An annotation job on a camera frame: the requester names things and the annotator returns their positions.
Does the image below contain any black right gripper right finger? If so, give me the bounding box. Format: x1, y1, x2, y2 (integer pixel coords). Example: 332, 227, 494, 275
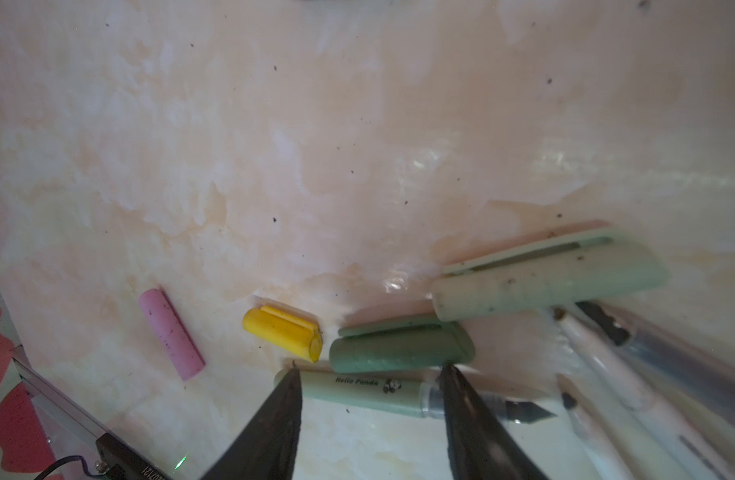
439, 365, 547, 480

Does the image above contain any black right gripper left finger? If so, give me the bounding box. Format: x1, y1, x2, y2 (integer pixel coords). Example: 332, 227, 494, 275
203, 368, 303, 480

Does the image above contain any dark green pen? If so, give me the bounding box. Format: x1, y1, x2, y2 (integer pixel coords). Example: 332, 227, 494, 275
300, 370, 555, 424

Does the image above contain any pink pen cap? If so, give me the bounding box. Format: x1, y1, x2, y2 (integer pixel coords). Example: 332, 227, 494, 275
139, 288, 206, 381

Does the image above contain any yellow pen cap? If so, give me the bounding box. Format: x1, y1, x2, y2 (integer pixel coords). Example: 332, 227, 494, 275
242, 306, 324, 363

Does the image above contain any dark green pen cap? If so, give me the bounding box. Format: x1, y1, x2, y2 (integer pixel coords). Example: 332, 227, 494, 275
329, 314, 475, 374

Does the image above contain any white yellow-tipped pen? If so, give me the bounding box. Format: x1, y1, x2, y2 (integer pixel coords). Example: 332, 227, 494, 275
553, 308, 735, 479

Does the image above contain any white brown-tipped pen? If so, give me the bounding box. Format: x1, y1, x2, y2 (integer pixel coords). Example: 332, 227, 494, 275
557, 375, 635, 480

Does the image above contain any light green pen cap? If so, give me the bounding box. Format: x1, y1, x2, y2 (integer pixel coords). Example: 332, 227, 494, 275
429, 227, 669, 322

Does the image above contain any purple pen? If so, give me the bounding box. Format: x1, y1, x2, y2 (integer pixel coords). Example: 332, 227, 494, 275
575, 300, 735, 427

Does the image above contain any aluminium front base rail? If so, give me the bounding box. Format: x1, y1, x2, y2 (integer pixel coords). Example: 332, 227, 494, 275
12, 346, 170, 479

